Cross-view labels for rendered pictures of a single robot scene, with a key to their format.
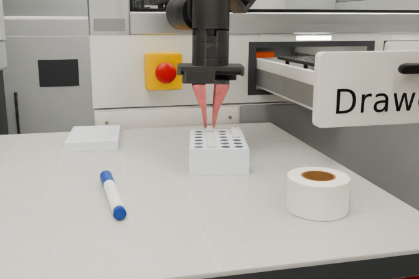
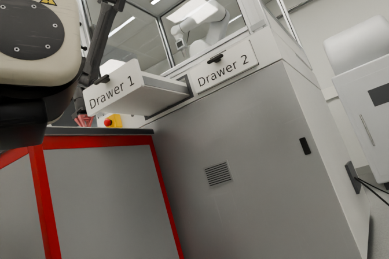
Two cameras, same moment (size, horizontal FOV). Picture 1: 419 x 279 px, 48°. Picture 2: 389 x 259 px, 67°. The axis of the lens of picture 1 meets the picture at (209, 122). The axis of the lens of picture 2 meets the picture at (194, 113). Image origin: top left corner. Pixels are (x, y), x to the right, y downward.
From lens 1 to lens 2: 1.29 m
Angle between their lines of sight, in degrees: 48
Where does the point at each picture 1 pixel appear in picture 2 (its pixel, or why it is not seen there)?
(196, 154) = not seen: hidden behind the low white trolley
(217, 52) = (77, 105)
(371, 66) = (96, 87)
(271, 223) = not seen: hidden behind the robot
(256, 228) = not seen: hidden behind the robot
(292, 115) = (164, 122)
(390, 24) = (191, 63)
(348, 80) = (91, 95)
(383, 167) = (215, 133)
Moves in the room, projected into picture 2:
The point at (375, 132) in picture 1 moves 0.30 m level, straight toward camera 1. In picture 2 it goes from (204, 115) to (136, 128)
